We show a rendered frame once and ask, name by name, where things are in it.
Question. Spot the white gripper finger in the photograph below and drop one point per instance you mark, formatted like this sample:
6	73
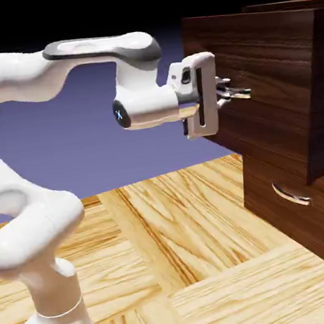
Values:
223	102
222	80

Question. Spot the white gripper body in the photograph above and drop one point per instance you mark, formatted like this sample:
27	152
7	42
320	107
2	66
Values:
207	88

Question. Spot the dark wood drawer front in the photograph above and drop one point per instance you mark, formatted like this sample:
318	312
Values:
275	222
262	52

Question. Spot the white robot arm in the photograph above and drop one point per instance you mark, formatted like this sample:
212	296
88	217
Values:
141	107

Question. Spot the dark wood cabinet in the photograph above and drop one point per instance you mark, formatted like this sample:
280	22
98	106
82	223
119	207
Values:
288	5

